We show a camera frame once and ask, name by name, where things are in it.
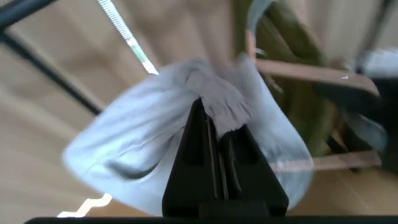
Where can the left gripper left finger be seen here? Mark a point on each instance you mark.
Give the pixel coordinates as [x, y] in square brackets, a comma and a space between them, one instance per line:
[189, 174]

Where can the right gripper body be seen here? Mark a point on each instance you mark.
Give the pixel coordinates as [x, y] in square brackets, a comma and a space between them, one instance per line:
[390, 124]

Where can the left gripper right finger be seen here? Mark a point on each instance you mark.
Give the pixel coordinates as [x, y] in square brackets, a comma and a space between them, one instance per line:
[255, 180]

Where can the pale grey shorts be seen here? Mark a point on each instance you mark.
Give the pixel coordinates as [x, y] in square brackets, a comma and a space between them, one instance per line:
[140, 124]

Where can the pink clothes hanger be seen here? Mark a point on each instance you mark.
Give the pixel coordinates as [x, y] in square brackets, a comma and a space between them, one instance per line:
[311, 72]

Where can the green printed shirt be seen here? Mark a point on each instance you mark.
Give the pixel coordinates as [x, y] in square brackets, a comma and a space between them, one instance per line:
[298, 40]

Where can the black clothes rack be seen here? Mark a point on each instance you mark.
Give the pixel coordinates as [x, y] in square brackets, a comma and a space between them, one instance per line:
[46, 70]

